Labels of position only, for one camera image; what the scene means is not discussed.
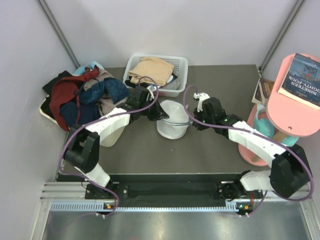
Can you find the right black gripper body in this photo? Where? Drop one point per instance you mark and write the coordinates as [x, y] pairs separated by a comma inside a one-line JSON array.
[[201, 115]]

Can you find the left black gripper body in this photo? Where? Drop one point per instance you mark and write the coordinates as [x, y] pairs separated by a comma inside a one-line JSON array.
[[145, 113]]

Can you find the white mesh laundry bag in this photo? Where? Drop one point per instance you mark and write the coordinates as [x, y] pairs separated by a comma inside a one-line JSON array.
[[176, 125]]

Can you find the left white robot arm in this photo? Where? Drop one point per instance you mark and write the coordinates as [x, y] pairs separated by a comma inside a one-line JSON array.
[[83, 144]]

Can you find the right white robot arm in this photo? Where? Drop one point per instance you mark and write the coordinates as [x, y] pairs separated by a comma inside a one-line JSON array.
[[289, 170]]

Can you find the cream laundry hamper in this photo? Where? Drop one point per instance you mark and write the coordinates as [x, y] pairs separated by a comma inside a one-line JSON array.
[[112, 135]]

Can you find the beige folded garment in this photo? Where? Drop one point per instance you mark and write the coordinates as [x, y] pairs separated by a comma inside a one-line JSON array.
[[157, 69]]

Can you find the white plastic basket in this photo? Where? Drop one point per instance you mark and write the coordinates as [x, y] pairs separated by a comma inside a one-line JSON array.
[[180, 70]]

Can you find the teal cloth under table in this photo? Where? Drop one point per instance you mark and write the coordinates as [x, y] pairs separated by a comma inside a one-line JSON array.
[[265, 127]]

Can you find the small book under table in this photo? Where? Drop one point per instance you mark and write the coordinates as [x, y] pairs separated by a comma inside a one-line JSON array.
[[262, 91]]

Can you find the pile of dark clothes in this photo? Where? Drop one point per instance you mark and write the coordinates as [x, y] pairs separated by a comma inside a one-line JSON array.
[[82, 97]]

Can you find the pink side table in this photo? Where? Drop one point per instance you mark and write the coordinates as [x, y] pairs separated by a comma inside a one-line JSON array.
[[287, 115]]

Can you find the Nineteen Eighty-Four book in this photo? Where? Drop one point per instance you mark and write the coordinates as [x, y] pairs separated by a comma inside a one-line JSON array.
[[302, 81]]

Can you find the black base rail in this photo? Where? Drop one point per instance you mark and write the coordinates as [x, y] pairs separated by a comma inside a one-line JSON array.
[[168, 190]]

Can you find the white cable duct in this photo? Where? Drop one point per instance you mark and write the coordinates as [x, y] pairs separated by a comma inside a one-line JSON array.
[[99, 206]]

